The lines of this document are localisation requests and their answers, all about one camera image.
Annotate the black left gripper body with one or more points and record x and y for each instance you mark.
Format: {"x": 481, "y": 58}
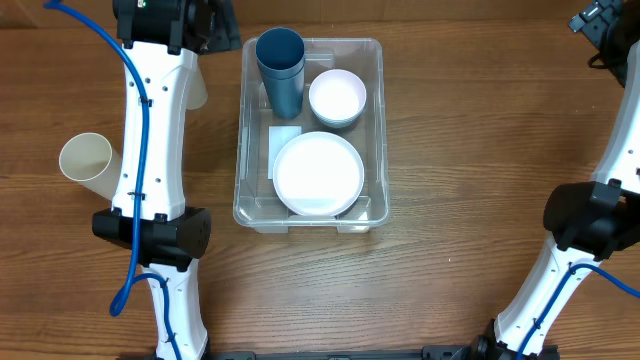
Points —
{"x": 198, "y": 28}

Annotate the beige cup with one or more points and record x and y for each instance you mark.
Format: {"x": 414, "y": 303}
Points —
{"x": 90, "y": 160}
{"x": 197, "y": 94}

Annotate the blue cup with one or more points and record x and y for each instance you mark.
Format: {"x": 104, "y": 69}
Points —
{"x": 280, "y": 53}
{"x": 285, "y": 95}

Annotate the pink bowl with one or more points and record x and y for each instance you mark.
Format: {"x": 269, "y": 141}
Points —
{"x": 337, "y": 94}

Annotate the grey bowl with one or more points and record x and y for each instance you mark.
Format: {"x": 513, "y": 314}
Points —
{"x": 339, "y": 123}

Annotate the pink plate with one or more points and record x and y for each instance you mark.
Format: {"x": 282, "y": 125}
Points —
{"x": 318, "y": 174}

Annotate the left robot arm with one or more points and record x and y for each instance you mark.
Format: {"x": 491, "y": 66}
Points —
{"x": 160, "y": 43}

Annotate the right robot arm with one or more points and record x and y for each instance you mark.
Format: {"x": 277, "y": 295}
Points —
{"x": 586, "y": 222}

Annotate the white label in bin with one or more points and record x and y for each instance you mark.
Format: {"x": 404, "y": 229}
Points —
{"x": 278, "y": 137}

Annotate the clear plastic storage bin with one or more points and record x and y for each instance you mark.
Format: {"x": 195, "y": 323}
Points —
{"x": 256, "y": 204}

